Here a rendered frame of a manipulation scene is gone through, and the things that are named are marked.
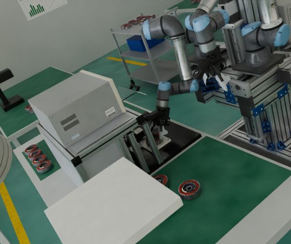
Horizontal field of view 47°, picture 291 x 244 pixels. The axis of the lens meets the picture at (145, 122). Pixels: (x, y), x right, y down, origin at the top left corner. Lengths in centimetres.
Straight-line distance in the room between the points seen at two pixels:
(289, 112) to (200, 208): 133
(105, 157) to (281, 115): 143
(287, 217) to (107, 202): 76
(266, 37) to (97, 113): 99
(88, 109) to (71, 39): 570
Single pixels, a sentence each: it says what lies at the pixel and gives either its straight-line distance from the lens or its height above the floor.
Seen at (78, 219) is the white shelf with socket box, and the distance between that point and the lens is 114.
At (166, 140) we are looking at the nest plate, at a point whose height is 78.
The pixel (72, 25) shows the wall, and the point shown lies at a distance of 742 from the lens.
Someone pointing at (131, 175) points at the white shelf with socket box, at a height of 121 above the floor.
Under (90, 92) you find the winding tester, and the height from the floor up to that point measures 131.
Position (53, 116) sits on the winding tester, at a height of 130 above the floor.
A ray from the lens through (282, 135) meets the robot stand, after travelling 272.
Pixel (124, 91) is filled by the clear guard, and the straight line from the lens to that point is 227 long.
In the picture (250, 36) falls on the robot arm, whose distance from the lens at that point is 202.
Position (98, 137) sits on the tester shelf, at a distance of 173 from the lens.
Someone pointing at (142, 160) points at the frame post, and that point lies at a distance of 187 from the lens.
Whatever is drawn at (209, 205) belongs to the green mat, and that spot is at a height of 75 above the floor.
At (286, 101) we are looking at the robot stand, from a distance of 264.
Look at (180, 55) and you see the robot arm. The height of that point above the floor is 123.
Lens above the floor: 188
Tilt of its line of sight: 27 degrees down
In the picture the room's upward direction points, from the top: 22 degrees counter-clockwise
